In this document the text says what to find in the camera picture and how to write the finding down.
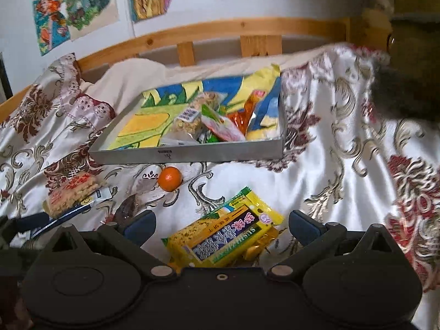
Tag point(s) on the colourful drawing sheet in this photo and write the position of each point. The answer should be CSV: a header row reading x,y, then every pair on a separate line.
x,y
147,127

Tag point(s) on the grey window frame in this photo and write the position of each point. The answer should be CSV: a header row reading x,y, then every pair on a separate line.
x,y
4,79

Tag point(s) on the clear mixed nut packet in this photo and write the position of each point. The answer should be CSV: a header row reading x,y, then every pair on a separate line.
x,y
192,117

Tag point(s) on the yellow snack packet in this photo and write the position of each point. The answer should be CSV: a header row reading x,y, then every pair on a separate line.
x,y
192,237

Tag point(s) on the orange tangerine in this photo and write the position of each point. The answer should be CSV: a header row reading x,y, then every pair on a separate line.
x,y
170,178

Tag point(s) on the green pink snack packet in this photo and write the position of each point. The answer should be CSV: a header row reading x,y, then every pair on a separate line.
x,y
223,127

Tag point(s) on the printed satin blanket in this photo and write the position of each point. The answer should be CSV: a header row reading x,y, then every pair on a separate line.
x,y
343,178

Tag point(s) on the white wall pipe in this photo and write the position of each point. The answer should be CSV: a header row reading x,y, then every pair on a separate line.
x,y
128,7

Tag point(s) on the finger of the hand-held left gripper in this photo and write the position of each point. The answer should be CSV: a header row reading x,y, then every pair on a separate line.
x,y
32,221

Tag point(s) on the dark blue packet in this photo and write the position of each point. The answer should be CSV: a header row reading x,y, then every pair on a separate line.
x,y
96,197
55,223

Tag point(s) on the rice cracker packet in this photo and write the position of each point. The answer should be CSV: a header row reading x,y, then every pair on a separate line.
x,y
70,192

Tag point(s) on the cream pillow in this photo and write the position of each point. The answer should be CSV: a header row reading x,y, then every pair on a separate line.
x,y
137,75

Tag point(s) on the blond figure wall poster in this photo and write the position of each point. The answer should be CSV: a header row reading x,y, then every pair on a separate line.
x,y
89,3

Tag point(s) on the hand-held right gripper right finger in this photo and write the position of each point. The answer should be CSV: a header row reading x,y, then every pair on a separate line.
x,y
304,227

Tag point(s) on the wooden bed headboard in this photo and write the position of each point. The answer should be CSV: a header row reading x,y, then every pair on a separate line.
x,y
240,27

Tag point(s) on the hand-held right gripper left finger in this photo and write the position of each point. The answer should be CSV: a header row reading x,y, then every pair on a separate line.
x,y
139,227

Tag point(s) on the grey metal tray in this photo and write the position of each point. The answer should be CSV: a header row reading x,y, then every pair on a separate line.
x,y
206,153

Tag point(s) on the orange snack packet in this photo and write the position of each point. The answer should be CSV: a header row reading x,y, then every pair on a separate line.
x,y
242,113

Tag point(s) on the orange-haired figure wall poster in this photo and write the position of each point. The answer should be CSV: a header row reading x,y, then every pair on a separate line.
x,y
51,17

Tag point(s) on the dark cloth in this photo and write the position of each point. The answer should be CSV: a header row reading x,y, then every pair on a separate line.
x,y
405,92

